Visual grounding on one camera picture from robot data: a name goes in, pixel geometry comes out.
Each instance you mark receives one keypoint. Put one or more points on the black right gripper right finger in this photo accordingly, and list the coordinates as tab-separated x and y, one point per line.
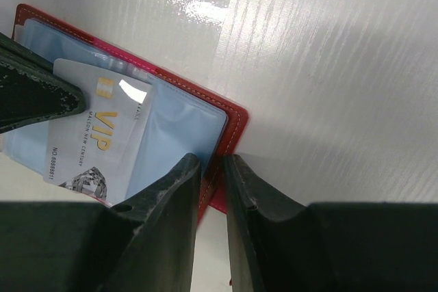
278	244

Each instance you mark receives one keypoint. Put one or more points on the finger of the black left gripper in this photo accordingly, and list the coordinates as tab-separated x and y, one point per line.
30	92

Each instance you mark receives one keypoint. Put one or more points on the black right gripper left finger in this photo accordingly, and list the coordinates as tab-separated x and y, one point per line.
145	243

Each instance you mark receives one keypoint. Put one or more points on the silver VIP card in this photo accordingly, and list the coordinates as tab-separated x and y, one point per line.
94	152

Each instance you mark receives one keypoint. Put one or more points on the red leather card holder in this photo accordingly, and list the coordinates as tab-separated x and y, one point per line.
185	117

